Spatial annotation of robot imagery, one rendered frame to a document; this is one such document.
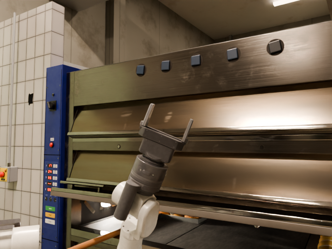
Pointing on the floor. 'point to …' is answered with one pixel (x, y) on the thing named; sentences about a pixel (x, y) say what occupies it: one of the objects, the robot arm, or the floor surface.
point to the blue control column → (50, 121)
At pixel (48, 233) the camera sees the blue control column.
